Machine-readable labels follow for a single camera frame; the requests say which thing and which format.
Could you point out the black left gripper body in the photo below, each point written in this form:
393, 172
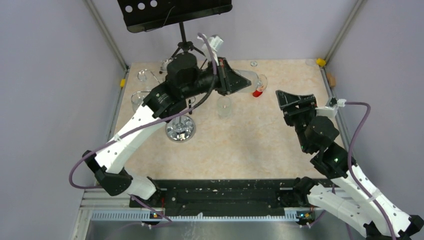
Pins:
202, 85

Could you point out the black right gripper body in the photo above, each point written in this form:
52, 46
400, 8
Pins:
303, 141

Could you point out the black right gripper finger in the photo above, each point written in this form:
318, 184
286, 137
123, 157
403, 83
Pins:
295, 116
286, 100

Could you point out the large plain wine glass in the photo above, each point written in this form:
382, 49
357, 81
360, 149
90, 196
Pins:
143, 75

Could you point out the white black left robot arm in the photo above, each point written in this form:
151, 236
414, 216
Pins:
107, 163

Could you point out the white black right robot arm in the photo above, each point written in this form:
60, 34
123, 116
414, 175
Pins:
368, 211

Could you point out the tall rear wine glass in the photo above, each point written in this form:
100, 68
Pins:
164, 64

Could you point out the plain front-left wine glass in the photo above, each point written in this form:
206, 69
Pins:
137, 99

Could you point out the chrome wine glass rack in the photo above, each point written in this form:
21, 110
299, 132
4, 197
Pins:
179, 129

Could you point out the red round toy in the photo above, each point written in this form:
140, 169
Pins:
258, 92

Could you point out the small wooden block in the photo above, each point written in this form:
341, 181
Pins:
331, 80

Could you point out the black music stand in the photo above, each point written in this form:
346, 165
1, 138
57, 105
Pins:
153, 30

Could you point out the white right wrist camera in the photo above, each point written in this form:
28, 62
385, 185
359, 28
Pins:
330, 110

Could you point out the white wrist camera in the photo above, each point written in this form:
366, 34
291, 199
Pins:
215, 42
330, 110

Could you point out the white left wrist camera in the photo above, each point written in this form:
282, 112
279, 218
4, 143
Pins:
215, 42

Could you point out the yellow corner bracket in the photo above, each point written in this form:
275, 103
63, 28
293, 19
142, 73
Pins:
320, 62

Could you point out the yellow left edge bracket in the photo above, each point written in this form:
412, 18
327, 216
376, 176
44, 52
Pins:
122, 83

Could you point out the aluminium frame post left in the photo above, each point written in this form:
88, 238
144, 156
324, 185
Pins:
108, 38

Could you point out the aluminium frame post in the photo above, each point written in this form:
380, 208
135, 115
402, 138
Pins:
347, 24
108, 38

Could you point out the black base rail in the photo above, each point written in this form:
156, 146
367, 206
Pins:
229, 197

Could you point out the aluminium frame post right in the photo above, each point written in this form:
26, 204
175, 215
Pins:
347, 24

